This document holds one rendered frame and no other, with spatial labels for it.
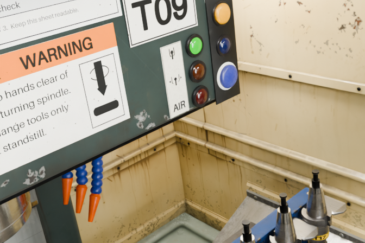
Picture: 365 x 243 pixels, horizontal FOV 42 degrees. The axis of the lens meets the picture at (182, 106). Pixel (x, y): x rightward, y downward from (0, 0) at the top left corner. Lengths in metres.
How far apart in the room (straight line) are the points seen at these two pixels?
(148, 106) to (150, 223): 1.56
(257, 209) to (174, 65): 1.28
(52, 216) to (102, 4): 0.94
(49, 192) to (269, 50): 0.76
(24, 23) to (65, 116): 0.10
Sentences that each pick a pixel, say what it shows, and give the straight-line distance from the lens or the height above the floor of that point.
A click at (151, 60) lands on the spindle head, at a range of 0.53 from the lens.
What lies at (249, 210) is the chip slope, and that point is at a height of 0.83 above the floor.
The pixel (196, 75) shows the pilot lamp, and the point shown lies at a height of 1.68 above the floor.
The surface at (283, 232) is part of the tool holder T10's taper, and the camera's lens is 1.00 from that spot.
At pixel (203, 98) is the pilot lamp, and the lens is 0.58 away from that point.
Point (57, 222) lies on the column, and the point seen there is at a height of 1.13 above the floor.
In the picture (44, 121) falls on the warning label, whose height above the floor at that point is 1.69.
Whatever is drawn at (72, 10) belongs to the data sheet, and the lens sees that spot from 0.47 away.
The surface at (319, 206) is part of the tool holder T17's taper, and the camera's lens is 1.07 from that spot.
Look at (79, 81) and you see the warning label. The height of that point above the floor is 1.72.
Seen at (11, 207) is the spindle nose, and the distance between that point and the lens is 0.64.
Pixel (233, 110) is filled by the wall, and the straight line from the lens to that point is 1.71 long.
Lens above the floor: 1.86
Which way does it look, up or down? 22 degrees down
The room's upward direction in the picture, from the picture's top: 8 degrees counter-clockwise
